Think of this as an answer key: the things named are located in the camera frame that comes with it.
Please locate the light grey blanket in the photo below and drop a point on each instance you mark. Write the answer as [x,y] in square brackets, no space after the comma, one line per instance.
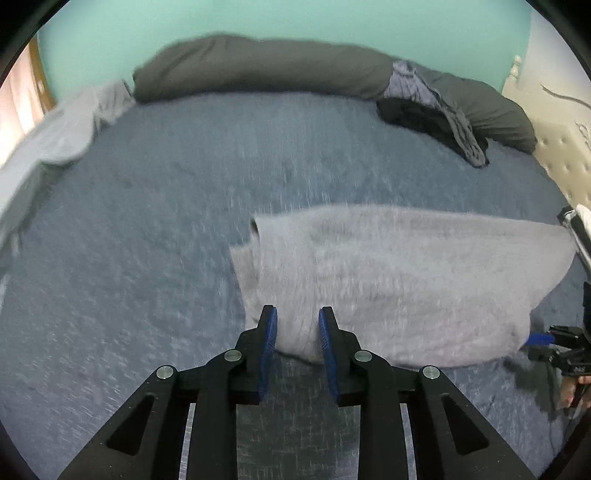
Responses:
[55,138]

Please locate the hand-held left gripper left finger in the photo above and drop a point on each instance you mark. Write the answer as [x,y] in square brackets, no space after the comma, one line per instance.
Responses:
[268,350]

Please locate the white folded garment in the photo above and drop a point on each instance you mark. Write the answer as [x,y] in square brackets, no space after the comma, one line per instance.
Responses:
[575,226]

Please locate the dark grey rolled duvet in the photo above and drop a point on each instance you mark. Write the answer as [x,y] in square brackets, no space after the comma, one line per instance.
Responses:
[254,64]

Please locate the cream tufted headboard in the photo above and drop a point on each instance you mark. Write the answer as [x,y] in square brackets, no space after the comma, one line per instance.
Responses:
[558,147]

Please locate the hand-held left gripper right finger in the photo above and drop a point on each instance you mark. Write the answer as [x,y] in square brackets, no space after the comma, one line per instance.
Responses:
[328,350]

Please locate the wooden window frame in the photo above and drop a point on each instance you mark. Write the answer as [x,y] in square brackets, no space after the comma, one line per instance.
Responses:
[41,74]

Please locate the black crumpled garment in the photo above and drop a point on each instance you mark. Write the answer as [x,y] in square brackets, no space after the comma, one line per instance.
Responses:
[411,117]

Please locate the grey fleece sweater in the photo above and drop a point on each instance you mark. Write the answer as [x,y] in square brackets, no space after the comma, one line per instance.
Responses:
[392,277]

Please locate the dark grey crumpled garment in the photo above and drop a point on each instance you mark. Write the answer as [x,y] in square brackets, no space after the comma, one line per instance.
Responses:
[466,138]

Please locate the pink curtain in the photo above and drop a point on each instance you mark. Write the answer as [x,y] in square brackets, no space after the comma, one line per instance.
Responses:
[18,101]

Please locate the bed with blue patterned sheet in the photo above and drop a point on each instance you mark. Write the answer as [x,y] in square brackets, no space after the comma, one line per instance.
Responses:
[161,230]

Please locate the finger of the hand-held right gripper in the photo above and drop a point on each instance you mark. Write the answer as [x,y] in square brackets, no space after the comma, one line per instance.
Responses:
[541,339]

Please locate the person's right hand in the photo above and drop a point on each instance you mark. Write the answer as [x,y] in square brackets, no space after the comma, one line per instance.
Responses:
[568,392]

